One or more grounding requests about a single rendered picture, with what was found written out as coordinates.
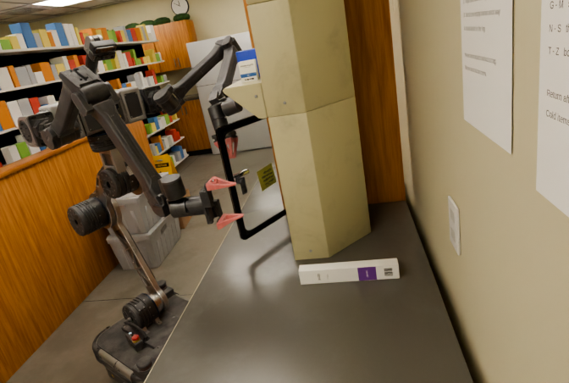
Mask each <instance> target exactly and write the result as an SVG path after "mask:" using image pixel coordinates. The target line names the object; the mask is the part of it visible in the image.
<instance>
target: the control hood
mask: <svg viewBox="0 0 569 383"><path fill-rule="evenodd" d="M223 92H224V94H225V95H227V96H228V97H230V98H231V99H233V100H234V101H236V102H237V103H238V104H239V105H241V106H242V107H243V108H245V109H247V110H248V111H249V112H251V113H252V114H254V115H255V116H257V117H258V118H259V119H265V118H267V117H268V113H267V108H266V103H265V99H264V95H263V89H262V82H261V77H259V79H258V80H253V81H248V82H243V83H242V82H241V80H239V81H237V82H236V83H234V84H232V85H230V86H227V87H226V88H224V89H223Z"/></svg>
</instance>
